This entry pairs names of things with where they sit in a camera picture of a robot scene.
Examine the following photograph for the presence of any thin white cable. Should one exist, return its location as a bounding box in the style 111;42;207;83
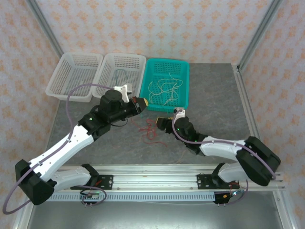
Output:
147;78;168;104
156;72;184;106

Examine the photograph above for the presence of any grey slotted cable duct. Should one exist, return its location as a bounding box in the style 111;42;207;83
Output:
49;192;216;203

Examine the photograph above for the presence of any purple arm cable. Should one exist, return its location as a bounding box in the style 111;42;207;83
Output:
2;83;114;215
172;110;276;180

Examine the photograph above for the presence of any white plastic mesh basket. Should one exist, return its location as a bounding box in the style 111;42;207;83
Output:
91;52;147;101
45;52;103;103

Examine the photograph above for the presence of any aluminium frame post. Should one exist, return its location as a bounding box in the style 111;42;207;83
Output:
237;0;285;70
25;0;64;59

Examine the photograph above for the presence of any tangle of coloured wires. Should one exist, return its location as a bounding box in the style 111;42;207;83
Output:
132;117;159;140

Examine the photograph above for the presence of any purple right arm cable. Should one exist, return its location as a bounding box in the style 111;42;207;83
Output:
172;110;276;180

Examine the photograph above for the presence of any aluminium frame side rail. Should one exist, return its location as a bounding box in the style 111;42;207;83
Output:
13;202;34;229
233;63;302;229

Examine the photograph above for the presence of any teal plastic mesh basket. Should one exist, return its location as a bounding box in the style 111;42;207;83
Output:
139;58;190;113

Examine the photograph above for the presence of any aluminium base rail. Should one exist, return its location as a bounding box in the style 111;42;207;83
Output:
58;164;286;191

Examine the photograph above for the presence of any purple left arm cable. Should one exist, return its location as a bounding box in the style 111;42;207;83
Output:
2;83;114;215

